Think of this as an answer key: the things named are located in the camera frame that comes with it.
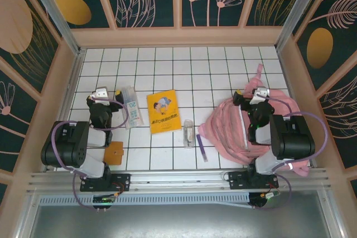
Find clear stationery pack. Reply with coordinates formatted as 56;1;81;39
121;85;145;130

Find pink student backpack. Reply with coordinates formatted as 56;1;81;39
197;64;310;177

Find orange wallet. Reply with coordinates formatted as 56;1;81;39
103;140;124;166

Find yellow book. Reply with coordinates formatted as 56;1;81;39
147;89;182;135

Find small clear plastic case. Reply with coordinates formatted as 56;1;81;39
183;119;195;148

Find purple pen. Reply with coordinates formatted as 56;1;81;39
196;134;209;163

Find grey metal sheet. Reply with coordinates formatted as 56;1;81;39
26;204;340;238

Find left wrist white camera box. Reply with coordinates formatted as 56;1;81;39
93;86;109;101

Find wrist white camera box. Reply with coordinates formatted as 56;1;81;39
250;86;271;105
93;86;109;101

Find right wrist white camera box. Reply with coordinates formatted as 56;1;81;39
250;86;271;105

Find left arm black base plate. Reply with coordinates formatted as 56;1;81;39
80;173;132;193

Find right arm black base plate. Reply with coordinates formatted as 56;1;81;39
228;171;279;191

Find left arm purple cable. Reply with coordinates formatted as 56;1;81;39
51;97;129;211

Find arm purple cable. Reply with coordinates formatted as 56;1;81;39
51;97;129;211
249;94;329;211

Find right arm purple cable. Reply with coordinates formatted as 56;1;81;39
249;94;329;211

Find aluminium corner post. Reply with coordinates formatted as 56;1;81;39
21;0;86;55
274;0;335;52

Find aluminium mounting rail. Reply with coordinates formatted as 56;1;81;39
27;168;332;193

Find grey slotted cable duct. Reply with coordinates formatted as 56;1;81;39
38;192;253;210

